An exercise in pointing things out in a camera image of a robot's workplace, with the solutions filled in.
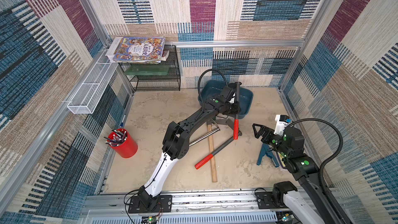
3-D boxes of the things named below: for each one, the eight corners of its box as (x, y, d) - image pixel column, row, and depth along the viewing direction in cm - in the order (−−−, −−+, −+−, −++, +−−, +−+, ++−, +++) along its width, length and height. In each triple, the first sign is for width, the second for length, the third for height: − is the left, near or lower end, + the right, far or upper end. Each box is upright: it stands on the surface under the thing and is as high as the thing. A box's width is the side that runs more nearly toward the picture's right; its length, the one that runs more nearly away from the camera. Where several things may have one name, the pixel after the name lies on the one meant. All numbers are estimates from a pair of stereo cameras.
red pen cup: (118, 159, 91) (102, 145, 76) (123, 145, 97) (109, 128, 82) (136, 159, 91) (124, 145, 76) (140, 145, 96) (129, 128, 82)
